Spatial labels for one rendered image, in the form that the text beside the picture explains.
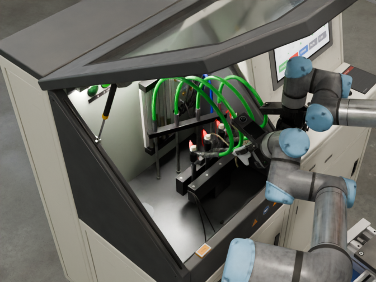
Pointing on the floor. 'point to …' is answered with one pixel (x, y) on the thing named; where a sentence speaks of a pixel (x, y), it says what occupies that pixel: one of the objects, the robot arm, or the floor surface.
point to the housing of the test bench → (17, 56)
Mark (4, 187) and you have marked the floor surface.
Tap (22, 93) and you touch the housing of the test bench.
